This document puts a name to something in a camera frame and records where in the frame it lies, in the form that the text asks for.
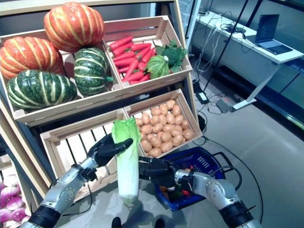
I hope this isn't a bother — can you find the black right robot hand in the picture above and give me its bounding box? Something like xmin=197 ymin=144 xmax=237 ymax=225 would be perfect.
xmin=138 ymin=155 xmax=183 ymax=188

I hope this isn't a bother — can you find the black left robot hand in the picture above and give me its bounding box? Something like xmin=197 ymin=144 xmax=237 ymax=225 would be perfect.
xmin=85 ymin=134 xmax=133 ymax=168

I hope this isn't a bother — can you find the white green napa cabbage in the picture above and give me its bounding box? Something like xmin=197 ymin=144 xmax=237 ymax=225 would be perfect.
xmin=111 ymin=118 xmax=141 ymax=204

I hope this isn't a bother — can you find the blue plastic shopping basket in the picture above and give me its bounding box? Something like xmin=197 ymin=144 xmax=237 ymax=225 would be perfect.
xmin=154 ymin=146 xmax=230 ymax=212

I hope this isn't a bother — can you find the light green toy vegetable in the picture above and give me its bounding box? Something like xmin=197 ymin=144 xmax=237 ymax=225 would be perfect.
xmin=169 ymin=191 xmax=183 ymax=202

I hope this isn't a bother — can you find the wooden crate for cabbages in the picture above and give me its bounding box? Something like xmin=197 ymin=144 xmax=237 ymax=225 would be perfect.
xmin=39 ymin=111 xmax=143 ymax=202

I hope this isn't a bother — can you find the wooden crate holding pumpkins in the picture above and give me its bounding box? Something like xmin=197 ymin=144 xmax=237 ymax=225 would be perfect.
xmin=0 ymin=29 xmax=124 ymax=128

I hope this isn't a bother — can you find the wooden crate holding potatoes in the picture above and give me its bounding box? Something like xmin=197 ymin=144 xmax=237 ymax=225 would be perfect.
xmin=123 ymin=88 xmax=204 ymax=159

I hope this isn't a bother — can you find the green striped pumpkin with stem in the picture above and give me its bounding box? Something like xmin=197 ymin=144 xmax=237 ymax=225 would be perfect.
xmin=73 ymin=47 xmax=114 ymax=97

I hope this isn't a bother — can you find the black power adapter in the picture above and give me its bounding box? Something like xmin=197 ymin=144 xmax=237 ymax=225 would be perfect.
xmin=195 ymin=91 xmax=210 ymax=105

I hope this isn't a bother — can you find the grey floor box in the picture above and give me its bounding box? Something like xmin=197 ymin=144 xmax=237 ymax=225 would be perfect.
xmin=215 ymin=97 xmax=235 ymax=114

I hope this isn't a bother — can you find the wooden crate holding onions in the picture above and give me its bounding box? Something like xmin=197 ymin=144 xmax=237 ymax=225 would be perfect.
xmin=0 ymin=153 xmax=36 ymax=228

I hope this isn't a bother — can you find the light green lettuce head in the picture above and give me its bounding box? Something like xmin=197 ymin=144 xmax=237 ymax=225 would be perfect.
xmin=145 ymin=54 xmax=171 ymax=79

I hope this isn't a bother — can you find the dark green leafy vegetable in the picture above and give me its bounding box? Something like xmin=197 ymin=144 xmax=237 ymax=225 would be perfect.
xmin=155 ymin=39 xmax=188 ymax=73

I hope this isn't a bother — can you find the orange striped pumpkin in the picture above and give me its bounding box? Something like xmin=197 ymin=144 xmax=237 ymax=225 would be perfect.
xmin=0 ymin=36 xmax=64 ymax=80
xmin=43 ymin=1 xmax=105 ymax=53

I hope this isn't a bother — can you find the wooden crate holding carrots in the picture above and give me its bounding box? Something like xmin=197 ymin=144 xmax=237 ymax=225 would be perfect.
xmin=102 ymin=15 xmax=193 ymax=90

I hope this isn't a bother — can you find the black tripod pole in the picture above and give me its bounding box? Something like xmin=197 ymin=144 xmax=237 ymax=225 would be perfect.
xmin=200 ymin=0 xmax=249 ymax=93

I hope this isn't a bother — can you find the white desk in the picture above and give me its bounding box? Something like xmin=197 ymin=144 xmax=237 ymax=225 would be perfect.
xmin=191 ymin=11 xmax=304 ymax=110

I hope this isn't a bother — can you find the open dark laptop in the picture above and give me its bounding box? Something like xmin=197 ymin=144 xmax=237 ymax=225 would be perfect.
xmin=254 ymin=14 xmax=294 ymax=56

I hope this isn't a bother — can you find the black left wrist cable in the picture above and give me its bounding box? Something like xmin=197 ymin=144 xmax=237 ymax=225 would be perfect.
xmin=60 ymin=179 xmax=94 ymax=216

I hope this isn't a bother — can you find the thin black floor cable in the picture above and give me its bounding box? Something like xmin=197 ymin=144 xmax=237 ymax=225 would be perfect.
xmin=192 ymin=136 xmax=264 ymax=224

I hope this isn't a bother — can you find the wooden display shelf frame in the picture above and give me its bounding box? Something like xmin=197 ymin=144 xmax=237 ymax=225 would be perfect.
xmin=0 ymin=0 xmax=205 ymax=228

